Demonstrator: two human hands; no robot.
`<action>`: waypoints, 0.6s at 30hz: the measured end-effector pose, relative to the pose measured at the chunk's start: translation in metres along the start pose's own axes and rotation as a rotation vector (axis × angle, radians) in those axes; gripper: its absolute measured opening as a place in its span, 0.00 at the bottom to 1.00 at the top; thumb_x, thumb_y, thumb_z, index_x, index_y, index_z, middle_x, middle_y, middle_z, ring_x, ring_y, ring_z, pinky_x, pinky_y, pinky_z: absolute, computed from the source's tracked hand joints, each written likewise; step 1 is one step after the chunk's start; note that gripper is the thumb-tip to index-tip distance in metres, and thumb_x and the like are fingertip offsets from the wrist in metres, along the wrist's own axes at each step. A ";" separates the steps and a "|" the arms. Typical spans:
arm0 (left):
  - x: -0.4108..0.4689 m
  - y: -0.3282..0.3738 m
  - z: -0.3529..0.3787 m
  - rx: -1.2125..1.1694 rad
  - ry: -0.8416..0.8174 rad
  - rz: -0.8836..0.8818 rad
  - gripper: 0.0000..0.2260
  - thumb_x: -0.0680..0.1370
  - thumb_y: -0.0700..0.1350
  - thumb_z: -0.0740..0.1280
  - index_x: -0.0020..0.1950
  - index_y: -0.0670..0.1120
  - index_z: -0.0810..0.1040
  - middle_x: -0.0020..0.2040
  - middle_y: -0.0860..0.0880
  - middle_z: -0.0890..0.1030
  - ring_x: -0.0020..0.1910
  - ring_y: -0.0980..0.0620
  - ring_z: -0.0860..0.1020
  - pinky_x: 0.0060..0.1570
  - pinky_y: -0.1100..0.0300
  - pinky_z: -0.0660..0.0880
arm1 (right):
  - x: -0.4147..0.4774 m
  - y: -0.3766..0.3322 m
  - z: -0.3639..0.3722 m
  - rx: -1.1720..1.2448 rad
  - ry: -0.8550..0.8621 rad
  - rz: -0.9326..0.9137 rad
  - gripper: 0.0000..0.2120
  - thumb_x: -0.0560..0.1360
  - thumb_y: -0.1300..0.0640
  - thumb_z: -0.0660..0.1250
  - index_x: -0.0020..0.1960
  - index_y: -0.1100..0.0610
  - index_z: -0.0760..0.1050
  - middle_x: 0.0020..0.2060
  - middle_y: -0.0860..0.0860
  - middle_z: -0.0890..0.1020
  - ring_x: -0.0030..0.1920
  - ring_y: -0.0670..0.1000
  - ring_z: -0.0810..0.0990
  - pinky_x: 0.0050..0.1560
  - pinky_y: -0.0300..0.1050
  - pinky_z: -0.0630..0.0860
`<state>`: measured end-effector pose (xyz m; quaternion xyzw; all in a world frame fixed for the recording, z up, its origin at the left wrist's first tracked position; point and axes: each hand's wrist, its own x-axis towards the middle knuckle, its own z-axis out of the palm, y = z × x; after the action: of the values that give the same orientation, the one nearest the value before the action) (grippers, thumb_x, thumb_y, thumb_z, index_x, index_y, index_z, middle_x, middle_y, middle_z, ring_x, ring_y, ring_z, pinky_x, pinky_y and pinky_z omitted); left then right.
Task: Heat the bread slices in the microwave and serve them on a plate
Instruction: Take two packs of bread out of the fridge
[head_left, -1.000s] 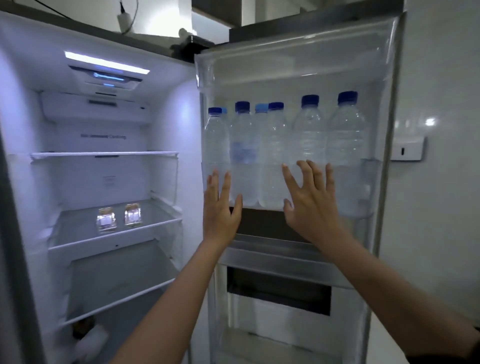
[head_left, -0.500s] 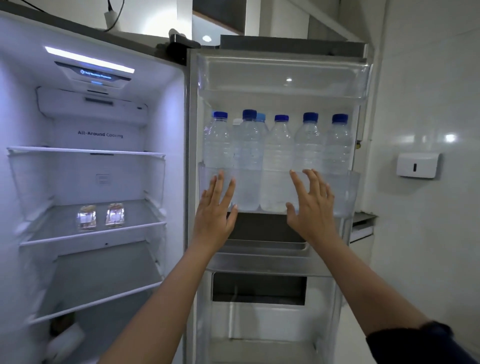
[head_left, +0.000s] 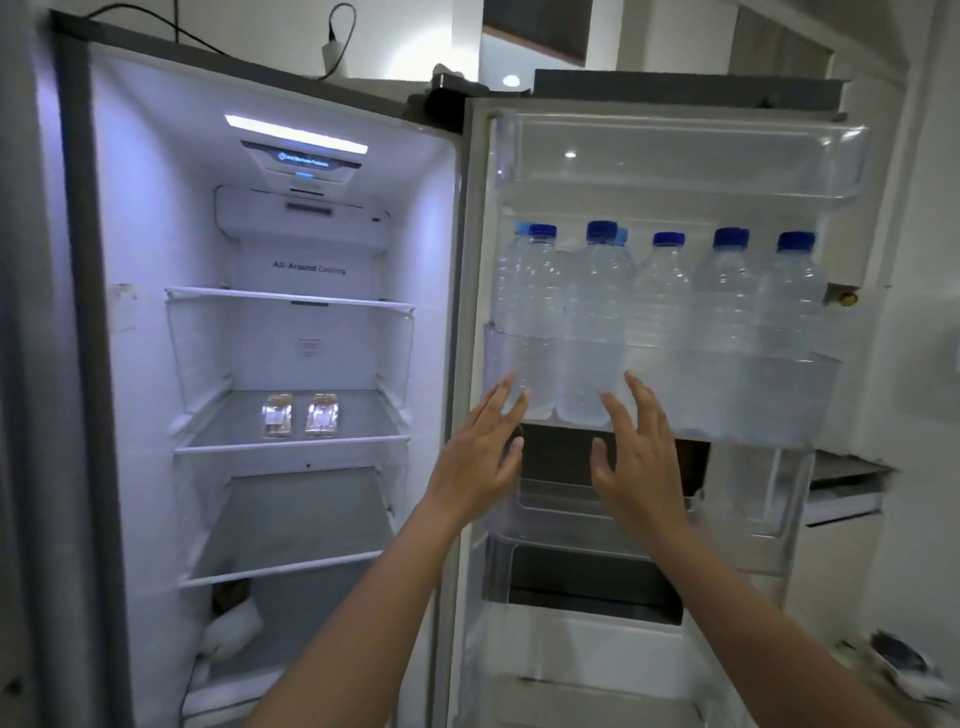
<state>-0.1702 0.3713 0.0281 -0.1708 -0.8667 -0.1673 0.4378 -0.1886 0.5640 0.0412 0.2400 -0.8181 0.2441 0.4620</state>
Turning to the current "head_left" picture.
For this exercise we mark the person's left hand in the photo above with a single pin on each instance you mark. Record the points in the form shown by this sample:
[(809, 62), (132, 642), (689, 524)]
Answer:
[(480, 465)]

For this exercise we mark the person's right hand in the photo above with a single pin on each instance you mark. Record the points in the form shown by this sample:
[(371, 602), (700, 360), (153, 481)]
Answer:
[(645, 480)]

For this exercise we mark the clear plastic container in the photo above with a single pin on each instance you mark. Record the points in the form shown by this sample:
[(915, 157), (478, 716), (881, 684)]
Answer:
[(277, 415), (322, 415)]

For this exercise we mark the stainless steel double-door fridge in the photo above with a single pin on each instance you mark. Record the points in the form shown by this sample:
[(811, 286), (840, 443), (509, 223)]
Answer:
[(150, 337)]

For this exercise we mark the refrigerator door with display panel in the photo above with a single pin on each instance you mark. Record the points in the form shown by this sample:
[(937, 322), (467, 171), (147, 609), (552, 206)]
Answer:
[(22, 375)]

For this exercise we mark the person's left forearm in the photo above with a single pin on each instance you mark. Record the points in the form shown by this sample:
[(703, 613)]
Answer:
[(360, 637)]

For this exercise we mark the person's right forearm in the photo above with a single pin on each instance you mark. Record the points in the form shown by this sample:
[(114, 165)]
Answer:
[(750, 637)]

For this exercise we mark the clear refrigerator door bin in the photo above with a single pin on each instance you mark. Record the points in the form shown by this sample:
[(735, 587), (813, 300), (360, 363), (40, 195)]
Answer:
[(750, 495), (675, 157), (495, 577), (750, 397)]

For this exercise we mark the row of water bottles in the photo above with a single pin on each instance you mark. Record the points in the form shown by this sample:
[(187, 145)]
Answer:
[(592, 315)]

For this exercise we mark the white plastic bag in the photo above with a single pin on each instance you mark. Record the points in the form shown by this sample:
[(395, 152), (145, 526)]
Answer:
[(232, 630)]

